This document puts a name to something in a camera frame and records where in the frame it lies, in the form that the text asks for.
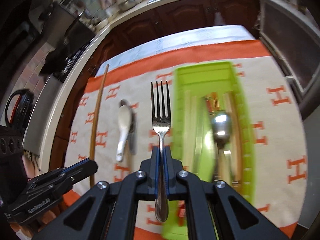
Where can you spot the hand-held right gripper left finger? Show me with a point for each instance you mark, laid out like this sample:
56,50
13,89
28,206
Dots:
156,170

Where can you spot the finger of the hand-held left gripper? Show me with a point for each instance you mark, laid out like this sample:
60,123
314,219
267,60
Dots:
87,170
72,165

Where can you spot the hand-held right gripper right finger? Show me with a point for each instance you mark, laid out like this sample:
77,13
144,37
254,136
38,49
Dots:
167,170

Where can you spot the steel chopstick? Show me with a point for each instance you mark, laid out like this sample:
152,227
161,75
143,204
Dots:
200,150

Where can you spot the steel fork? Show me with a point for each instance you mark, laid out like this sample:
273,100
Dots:
162,125

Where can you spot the brown wooden chopstick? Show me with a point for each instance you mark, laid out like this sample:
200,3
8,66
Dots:
96,120
238,145

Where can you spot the large steel spoon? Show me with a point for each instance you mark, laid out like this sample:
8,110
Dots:
221,125

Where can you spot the green plastic tray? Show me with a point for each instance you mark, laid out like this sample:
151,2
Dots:
212,80

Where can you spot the person's left hand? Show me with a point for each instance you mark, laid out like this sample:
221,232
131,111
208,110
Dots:
48,217

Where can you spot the long steel spoon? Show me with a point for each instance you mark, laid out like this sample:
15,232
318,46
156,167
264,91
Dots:
134,140

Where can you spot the white ceramic spoon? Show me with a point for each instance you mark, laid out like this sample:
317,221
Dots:
123,122

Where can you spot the black pressure cooker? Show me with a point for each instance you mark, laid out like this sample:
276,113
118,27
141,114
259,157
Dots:
18,107

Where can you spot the black wok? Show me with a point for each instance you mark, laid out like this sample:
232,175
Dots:
57,57

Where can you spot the orange white printed blanket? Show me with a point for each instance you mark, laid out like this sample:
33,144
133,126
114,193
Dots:
275,130

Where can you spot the grey refrigerator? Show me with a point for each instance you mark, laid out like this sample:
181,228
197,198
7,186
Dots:
311,167

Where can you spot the black range hood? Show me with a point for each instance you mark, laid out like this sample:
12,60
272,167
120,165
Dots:
20,17

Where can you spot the hanging plastic bag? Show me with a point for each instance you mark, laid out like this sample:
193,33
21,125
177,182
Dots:
218,18

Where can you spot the steel front cabinet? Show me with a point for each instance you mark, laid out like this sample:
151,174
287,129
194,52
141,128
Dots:
290,42

